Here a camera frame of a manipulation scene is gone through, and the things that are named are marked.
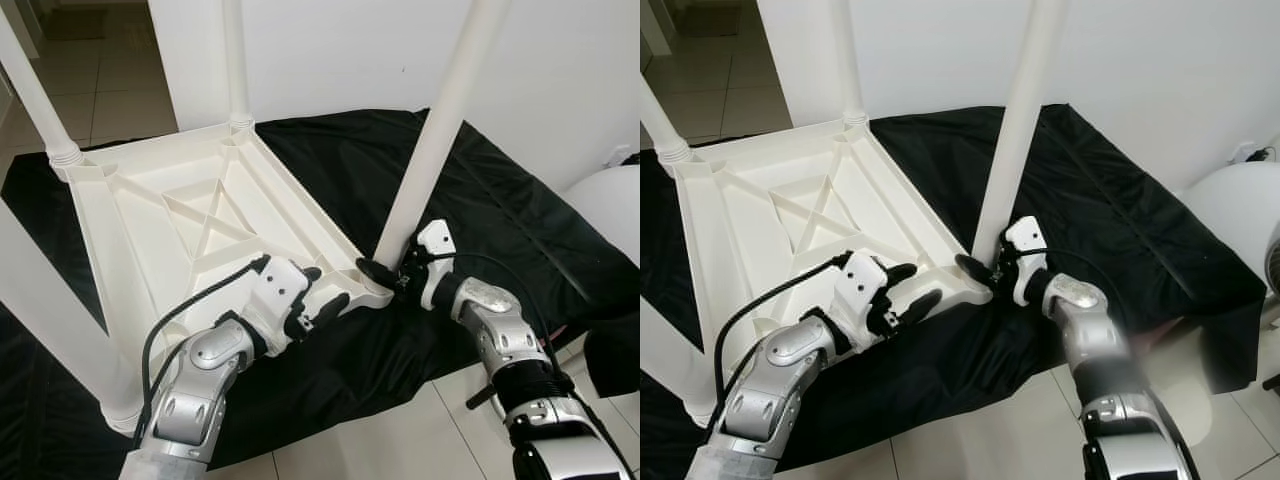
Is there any white floor fan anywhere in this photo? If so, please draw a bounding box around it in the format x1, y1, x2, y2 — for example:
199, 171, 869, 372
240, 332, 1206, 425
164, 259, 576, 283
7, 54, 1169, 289
560, 165, 641, 266
1180, 160, 1280, 301

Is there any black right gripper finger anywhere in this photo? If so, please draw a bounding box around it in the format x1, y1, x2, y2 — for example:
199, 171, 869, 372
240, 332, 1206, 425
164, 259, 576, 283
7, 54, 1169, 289
954, 252, 997, 287
355, 257, 402, 292

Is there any black cloth table cover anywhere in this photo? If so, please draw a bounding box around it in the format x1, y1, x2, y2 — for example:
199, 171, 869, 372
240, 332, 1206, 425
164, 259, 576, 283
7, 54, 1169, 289
0, 105, 641, 480
640, 102, 1269, 480

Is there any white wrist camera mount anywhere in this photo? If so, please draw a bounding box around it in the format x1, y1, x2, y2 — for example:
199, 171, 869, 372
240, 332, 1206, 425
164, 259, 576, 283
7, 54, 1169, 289
412, 218, 459, 311
835, 250, 893, 351
245, 255, 311, 356
1003, 215, 1051, 306

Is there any white plastic children table top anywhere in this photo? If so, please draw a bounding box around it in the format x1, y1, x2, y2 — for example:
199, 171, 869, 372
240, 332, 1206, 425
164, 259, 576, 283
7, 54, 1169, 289
655, 115, 993, 426
52, 120, 397, 426

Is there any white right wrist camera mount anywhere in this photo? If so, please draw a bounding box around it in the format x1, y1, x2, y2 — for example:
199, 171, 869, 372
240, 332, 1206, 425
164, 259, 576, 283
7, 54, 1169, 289
1003, 215, 1051, 306
412, 218, 459, 311

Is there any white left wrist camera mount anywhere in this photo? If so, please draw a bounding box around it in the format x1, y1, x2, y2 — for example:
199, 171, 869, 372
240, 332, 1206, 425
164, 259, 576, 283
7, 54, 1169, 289
245, 255, 311, 356
835, 250, 893, 351

